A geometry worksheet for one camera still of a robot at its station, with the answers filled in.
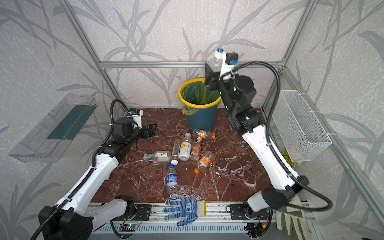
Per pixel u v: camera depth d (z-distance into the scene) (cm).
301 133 62
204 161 86
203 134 99
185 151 89
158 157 89
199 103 82
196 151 90
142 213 73
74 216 37
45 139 64
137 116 67
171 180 79
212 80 48
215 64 52
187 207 75
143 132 69
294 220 71
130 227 70
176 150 90
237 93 40
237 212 74
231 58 42
